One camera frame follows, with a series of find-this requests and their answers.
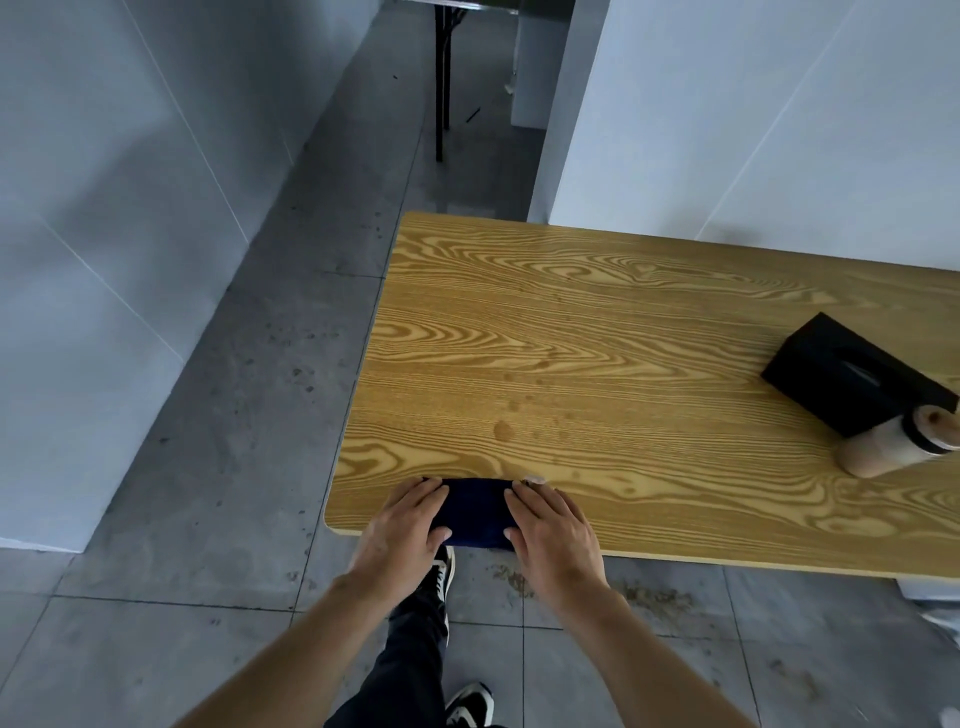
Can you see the person's right hand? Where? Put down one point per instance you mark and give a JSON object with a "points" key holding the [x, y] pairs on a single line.
{"points": [[559, 555]]}

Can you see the person's left hand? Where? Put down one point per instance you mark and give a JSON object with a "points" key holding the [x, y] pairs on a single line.
{"points": [[394, 544]]}

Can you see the person's right middle finger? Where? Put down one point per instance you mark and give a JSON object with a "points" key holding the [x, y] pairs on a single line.
{"points": [[536, 502]]}

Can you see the person's right little finger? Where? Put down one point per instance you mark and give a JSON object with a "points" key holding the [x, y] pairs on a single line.
{"points": [[571, 516]]}

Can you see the person's left little finger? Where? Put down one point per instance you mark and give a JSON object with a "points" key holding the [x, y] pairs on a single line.
{"points": [[396, 506]]}

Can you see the person's left thumb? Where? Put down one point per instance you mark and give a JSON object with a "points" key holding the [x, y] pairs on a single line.
{"points": [[441, 538]]}

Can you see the person's right thumb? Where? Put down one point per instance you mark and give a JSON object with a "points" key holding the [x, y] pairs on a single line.
{"points": [[514, 538]]}

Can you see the person's left middle finger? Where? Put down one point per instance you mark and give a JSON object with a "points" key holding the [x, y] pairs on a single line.
{"points": [[424, 497]]}

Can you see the dark blue cloth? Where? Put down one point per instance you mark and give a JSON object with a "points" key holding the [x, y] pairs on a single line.
{"points": [[478, 514]]}

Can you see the person's left forearm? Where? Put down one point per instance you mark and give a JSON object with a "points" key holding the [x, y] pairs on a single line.
{"points": [[300, 660]]}

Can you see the person's right forearm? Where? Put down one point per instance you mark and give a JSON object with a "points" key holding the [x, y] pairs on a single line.
{"points": [[652, 667]]}

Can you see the black sneaker with white sole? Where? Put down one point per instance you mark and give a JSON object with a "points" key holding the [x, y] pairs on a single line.
{"points": [[441, 581], [471, 705]]}

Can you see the person's dark trousers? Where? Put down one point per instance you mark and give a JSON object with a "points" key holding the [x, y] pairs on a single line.
{"points": [[405, 667]]}

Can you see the black tissue box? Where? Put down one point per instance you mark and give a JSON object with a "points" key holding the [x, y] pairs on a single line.
{"points": [[847, 375]]}

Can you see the beige tumbler with black band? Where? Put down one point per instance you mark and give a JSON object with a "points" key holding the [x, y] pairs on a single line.
{"points": [[877, 454]]}

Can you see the white object on floor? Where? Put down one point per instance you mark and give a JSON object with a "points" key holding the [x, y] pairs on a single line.
{"points": [[934, 607]]}

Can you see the black folding table leg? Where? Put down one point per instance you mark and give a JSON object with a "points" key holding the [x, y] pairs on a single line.
{"points": [[443, 82]]}

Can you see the dark background table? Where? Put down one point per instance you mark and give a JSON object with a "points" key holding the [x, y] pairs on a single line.
{"points": [[510, 4]]}

